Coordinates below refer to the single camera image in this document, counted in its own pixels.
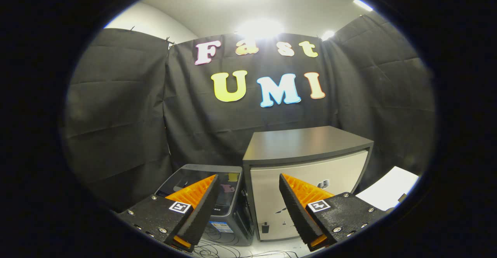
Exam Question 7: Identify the black floor cables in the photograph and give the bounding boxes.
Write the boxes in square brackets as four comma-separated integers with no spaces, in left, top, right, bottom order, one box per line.
[192,225,299,258]

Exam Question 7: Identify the black backdrop cloth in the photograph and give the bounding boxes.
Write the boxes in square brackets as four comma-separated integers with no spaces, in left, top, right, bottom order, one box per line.
[62,13,436,212]

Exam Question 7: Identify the beige cabinet with dark top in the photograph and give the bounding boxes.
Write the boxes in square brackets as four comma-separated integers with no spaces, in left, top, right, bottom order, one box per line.
[243,125,374,242]

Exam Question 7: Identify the grey washing machine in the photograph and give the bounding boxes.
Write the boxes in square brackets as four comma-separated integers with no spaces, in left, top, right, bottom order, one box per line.
[155,164,255,247]

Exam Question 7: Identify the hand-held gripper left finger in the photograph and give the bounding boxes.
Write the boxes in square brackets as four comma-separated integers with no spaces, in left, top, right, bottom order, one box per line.
[116,174,222,253]

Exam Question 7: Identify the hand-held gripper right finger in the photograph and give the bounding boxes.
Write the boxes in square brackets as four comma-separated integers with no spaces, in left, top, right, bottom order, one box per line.
[279,174,389,252]

